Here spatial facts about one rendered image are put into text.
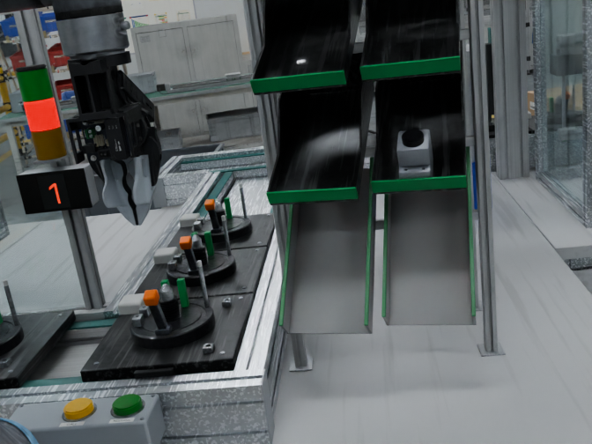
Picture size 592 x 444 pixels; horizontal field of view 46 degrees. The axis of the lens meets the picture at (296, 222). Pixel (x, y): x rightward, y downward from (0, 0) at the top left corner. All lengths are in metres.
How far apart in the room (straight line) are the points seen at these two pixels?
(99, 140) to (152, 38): 7.61
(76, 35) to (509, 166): 1.62
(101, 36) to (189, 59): 7.59
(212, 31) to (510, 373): 7.47
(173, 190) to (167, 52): 6.13
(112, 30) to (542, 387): 0.79
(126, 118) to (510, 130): 1.56
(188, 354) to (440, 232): 0.43
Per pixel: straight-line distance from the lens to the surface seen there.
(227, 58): 8.40
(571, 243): 1.69
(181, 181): 2.34
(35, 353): 1.23
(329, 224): 1.11
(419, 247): 1.09
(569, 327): 1.32
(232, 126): 6.56
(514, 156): 2.21
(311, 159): 1.06
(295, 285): 1.08
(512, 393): 1.13
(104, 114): 0.81
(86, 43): 0.82
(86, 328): 1.34
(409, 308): 1.05
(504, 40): 2.15
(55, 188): 1.26
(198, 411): 1.04
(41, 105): 1.24
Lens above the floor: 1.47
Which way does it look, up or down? 18 degrees down
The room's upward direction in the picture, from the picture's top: 8 degrees counter-clockwise
